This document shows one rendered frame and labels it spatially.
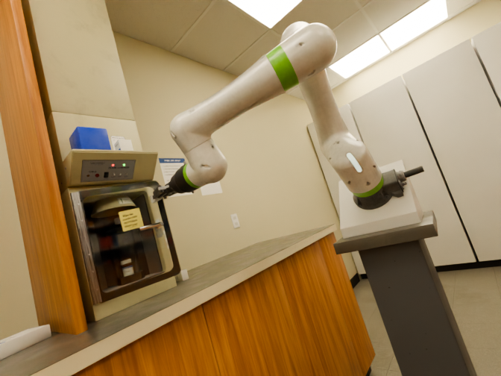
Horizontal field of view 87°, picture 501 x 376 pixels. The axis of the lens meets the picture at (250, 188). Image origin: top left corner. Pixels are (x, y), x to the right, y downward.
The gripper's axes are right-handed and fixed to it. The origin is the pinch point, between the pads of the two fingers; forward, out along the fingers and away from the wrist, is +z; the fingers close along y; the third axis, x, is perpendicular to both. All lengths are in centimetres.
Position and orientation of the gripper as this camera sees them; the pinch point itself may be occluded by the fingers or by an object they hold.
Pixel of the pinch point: (156, 197)
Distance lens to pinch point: 112.1
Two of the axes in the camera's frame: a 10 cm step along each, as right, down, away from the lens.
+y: -6.3, 0.9, -7.7
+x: 2.9, 9.5, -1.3
